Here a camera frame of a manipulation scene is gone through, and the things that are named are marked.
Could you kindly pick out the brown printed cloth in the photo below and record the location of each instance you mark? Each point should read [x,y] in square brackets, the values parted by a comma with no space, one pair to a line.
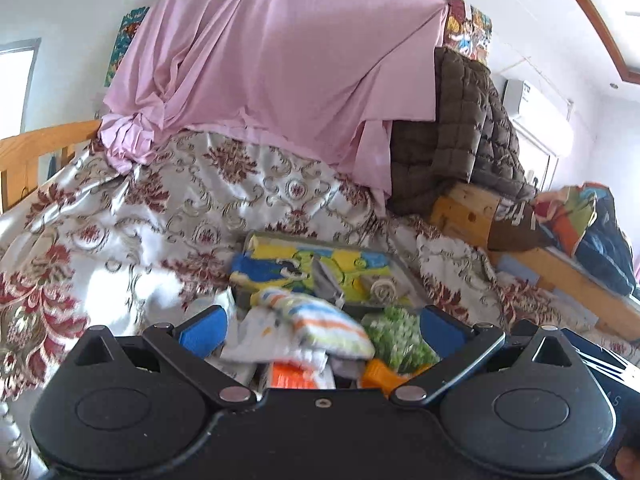
[515,230]

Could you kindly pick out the white air conditioner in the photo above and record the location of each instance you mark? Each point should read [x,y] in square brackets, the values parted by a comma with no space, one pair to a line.
[540,115]

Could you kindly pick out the floral satin bedspread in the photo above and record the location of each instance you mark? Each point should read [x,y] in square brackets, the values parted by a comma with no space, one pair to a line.
[150,220]

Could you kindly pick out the wooden bed frame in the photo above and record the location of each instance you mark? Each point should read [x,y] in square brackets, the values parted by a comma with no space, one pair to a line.
[465,215]

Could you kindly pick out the ceiling spotlight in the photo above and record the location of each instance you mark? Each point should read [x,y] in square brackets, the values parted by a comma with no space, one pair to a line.
[613,85]

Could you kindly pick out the colourful wall poster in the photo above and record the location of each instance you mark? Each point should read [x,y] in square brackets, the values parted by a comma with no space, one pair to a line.
[125,35]
[470,30]

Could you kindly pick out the orange green patchwork cloth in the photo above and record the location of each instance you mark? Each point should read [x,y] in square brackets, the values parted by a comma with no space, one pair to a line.
[565,220]

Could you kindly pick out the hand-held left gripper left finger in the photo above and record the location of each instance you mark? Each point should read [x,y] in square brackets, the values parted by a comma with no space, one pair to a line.
[202,332]

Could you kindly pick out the white fluffy cloth orange spots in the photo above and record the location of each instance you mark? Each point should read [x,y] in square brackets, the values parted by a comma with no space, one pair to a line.
[255,335]

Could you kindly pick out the window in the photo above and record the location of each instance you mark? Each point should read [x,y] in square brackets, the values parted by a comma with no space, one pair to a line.
[17,90]

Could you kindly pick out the pink bed sheet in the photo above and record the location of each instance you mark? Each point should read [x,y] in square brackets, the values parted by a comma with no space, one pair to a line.
[275,60]

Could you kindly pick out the green floral cloth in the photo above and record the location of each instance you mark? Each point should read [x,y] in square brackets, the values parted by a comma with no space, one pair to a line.
[400,335]

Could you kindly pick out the grey cloth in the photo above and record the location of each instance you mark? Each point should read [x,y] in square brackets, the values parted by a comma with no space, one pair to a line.
[327,280]

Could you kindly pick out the striped fluffy sock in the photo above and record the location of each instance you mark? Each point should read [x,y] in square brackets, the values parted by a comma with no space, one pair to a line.
[320,325]

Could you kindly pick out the grey green tray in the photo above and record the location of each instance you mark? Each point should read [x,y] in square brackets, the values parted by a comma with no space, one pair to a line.
[397,266]

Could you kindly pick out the beige rolled sock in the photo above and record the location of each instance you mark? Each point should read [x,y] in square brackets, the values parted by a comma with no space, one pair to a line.
[384,291]

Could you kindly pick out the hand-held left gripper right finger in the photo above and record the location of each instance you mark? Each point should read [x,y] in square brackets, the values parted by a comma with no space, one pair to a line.
[442,330]

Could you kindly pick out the wooden bed rail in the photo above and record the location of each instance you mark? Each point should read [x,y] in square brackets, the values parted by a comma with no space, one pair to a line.
[30,145]

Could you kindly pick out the orange white packet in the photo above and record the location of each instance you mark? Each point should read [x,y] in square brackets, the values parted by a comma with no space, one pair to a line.
[295,377]

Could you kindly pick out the brown quilted blanket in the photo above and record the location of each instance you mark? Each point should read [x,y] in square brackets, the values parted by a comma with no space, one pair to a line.
[465,125]

